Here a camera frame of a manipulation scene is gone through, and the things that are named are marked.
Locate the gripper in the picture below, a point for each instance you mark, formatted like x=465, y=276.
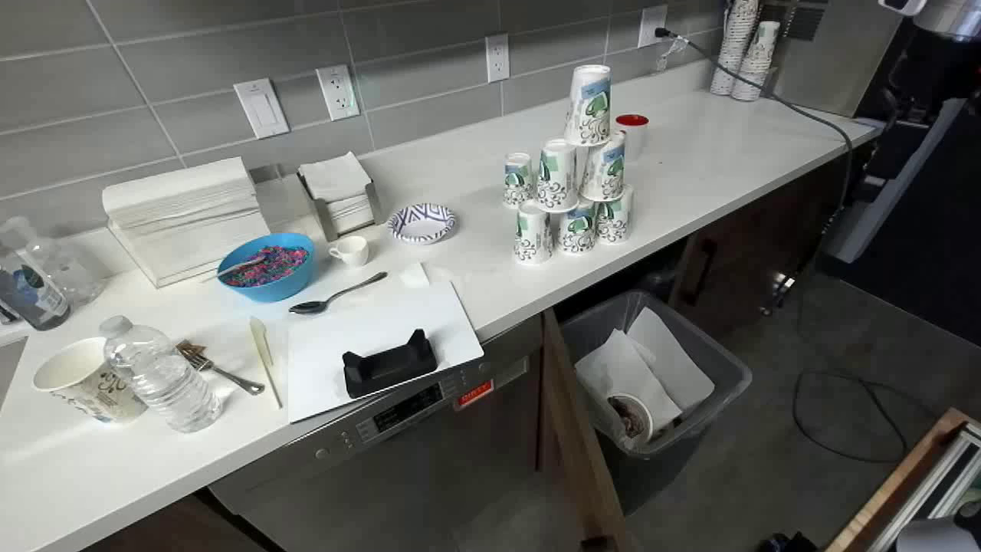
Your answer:
x=929, y=61

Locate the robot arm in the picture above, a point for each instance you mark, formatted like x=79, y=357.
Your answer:
x=946, y=17

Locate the stack of paper cups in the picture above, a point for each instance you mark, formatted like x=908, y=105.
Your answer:
x=757, y=65
x=732, y=46

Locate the stack of white napkins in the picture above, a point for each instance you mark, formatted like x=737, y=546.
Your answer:
x=336, y=180

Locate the stack of folded paper towels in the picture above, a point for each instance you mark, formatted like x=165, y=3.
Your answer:
x=184, y=218

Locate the dark cabinet door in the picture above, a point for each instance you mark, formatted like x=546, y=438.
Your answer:
x=766, y=238

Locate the white cup with red inside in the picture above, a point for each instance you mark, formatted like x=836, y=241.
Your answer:
x=634, y=132

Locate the printed paper cup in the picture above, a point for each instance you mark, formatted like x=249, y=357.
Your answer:
x=588, y=103
x=605, y=169
x=532, y=234
x=615, y=218
x=518, y=181
x=576, y=230
x=556, y=176

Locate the white paper sheets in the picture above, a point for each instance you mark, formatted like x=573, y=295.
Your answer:
x=651, y=368

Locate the grey trash bin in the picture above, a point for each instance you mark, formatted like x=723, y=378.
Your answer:
x=690, y=429

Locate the used paper cup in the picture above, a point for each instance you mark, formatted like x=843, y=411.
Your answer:
x=630, y=418

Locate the wooden pull-out cabinet door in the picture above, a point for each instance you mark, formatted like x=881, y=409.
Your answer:
x=582, y=445

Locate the patterned paper bowl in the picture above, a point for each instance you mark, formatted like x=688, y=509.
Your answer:
x=421, y=223

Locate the small white paper piece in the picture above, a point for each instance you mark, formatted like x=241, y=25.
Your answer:
x=415, y=276

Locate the small white cup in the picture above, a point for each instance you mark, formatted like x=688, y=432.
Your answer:
x=351, y=250

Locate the metal napkin holder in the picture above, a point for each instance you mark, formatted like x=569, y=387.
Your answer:
x=331, y=222

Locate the white cutting board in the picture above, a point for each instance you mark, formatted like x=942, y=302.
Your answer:
x=368, y=326

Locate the black plastic holder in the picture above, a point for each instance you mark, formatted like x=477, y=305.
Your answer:
x=387, y=366

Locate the metal spoon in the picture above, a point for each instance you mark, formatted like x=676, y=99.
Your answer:
x=329, y=299

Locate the steel dishwasher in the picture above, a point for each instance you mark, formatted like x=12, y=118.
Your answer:
x=398, y=460

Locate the blue bowl with colourful beads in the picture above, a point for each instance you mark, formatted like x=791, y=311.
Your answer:
x=268, y=268

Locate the spoon in bowl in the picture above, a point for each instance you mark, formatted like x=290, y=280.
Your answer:
x=239, y=267

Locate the white plastic knife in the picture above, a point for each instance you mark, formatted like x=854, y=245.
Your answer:
x=264, y=349

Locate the metal fork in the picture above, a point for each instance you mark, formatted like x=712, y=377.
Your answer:
x=222, y=372

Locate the clear water bottle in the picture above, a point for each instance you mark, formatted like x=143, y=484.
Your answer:
x=161, y=376

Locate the clear empty bottle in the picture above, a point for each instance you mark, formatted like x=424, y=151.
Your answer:
x=65, y=264

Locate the large paper cup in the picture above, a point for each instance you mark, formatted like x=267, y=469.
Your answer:
x=88, y=383

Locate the white wall socket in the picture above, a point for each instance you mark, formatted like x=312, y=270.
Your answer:
x=650, y=23
x=338, y=92
x=497, y=57

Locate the white light switch plate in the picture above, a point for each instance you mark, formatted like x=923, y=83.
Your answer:
x=261, y=109

